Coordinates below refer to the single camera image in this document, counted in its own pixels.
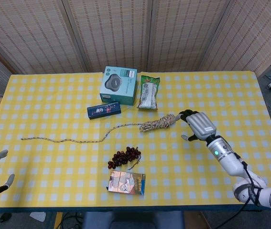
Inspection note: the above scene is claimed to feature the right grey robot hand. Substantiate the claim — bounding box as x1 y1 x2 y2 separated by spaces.
175 109 218 144

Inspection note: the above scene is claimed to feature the braided beige rope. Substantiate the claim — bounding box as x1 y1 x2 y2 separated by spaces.
20 114 181 144

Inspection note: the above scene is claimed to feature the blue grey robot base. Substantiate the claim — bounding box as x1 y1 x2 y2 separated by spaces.
81 211 185 229

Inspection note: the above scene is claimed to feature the green snack bag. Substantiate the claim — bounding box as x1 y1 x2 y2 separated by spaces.
137 75 161 110

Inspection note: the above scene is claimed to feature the white paper scrap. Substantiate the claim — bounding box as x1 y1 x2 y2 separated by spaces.
29 211 47 222

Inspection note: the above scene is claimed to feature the bunch of dark red grapes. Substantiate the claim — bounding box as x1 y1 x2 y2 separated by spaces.
108 146 142 170

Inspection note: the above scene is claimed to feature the teal speaker box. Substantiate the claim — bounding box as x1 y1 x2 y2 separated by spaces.
99 66 138 106

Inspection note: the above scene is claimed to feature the orange snack box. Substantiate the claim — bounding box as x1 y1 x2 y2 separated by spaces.
106 170 147 196

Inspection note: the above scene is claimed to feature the dark blue rectangular box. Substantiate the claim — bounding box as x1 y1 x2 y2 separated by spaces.
87 101 121 120

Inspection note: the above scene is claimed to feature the yellow checked tablecloth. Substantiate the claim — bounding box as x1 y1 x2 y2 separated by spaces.
0 70 271 208

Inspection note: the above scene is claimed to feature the bamboo folding screen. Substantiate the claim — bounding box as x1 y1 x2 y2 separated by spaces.
0 0 271 95

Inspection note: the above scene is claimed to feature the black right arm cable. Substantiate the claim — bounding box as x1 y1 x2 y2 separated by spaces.
226 152 264 225

